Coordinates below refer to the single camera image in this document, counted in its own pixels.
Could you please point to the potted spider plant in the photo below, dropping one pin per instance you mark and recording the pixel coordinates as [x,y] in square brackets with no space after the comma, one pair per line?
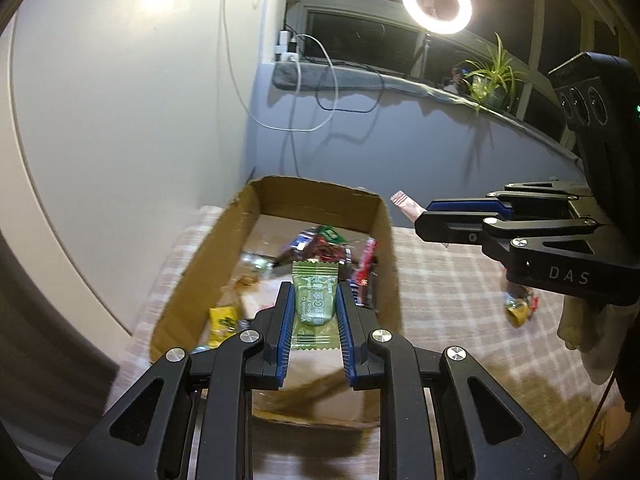
[487,92]

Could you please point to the yellow candy packet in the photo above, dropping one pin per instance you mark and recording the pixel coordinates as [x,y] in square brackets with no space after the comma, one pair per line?
[222,322]

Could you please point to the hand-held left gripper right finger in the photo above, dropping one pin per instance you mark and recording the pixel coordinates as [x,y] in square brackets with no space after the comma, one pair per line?
[345,335]

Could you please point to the dark red snack packet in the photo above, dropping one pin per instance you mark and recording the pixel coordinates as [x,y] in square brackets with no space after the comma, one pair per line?
[325,251]

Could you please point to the window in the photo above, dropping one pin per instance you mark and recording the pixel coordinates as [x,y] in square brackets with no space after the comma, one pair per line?
[360,35]

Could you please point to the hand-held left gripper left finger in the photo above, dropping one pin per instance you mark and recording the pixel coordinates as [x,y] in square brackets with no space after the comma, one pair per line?
[285,335]

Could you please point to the brown carton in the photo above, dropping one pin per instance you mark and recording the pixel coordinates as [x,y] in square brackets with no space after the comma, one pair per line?
[607,437]

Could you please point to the small dark ornament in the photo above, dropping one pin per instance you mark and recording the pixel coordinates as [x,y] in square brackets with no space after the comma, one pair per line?
[457,77]

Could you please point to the small dark green packet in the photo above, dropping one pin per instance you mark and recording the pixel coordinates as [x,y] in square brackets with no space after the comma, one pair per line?
[328,233]

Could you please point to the checked tablecloth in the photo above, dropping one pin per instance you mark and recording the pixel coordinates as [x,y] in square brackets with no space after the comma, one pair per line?
[450,310]

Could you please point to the grey windowsill cloth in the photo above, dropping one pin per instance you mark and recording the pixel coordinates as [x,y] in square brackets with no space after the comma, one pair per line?
[310,77]

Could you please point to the clear snack bag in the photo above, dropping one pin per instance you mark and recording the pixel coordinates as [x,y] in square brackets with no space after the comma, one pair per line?
[520,307]

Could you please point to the white cloth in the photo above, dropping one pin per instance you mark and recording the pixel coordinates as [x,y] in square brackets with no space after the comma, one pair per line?
[585,335]

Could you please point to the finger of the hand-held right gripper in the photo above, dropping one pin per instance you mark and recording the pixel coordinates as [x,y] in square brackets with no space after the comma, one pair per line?
[445,227]
[465,205]

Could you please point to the pink snack packet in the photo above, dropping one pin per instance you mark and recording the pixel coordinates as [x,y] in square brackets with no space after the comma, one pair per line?
[407,205]

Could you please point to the white charger plug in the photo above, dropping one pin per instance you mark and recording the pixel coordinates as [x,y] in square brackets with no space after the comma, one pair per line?
[284,39]

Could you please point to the cardboard box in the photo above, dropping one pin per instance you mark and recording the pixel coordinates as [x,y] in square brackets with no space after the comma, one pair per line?
[215,260]

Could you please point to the green candy packet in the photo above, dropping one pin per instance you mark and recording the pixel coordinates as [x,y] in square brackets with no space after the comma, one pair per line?
[315,305]

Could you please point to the white power strip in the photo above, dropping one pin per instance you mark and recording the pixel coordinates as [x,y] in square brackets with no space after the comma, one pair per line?
[285,56]

